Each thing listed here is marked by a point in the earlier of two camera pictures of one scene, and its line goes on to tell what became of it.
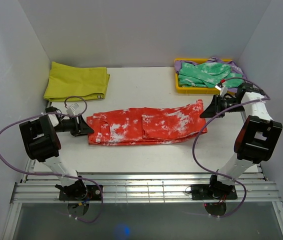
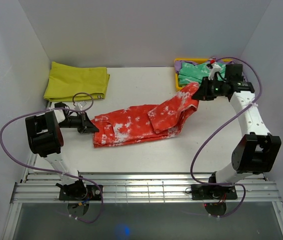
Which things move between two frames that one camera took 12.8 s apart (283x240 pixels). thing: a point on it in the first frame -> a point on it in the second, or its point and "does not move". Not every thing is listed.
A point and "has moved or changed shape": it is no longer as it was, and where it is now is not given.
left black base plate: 94,193 does not move
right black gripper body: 219,101 -> 211,88
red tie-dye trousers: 145,125 has moved or changed shape
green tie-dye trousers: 208,74 does not move
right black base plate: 208,192 does not move
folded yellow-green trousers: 66,81 does not move
